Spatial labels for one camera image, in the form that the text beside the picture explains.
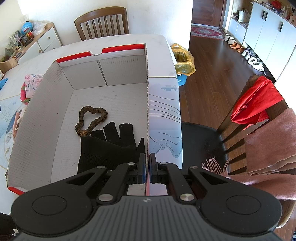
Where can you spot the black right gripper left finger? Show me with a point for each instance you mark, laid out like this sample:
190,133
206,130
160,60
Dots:
106,187

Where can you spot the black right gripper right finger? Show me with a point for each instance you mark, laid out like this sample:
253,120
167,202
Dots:
189,186

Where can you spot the red white cardboard box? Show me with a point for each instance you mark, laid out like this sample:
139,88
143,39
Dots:
47,148

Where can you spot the blue illustrated table mat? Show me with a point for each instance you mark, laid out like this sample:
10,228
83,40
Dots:
164,116

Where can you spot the black knit glove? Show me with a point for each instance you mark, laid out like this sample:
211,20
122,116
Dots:
110,147

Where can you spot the wooden chair near right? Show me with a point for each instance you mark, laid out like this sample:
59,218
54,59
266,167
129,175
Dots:
226,145

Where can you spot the yellow bag trash bin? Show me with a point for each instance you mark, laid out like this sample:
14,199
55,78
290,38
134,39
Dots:
184,63

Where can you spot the pink fringed scarf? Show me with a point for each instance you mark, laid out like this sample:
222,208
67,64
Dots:
270,153

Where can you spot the red cloth on chair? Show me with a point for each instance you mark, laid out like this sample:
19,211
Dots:
252,105

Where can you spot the pink dragon fruit plush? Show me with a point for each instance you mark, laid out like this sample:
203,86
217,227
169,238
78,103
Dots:
23,97

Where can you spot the white patterned small bag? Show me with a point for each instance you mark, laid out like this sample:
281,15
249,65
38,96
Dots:
32,81

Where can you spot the red patterned rug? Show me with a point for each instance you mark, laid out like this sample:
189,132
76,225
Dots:
207,32

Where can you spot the wooden sideboard white drawers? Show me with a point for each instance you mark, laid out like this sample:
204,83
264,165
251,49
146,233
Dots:
42,43

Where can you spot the brown wooden chair far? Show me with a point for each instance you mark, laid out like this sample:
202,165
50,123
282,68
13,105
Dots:
109,21

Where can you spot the blue globe toy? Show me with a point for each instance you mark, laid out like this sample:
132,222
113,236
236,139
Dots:
26,27

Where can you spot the white tall cabinet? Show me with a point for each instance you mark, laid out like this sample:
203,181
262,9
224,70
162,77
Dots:
269,35

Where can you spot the white handbag on shelf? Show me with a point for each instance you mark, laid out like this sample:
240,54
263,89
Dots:
243,16

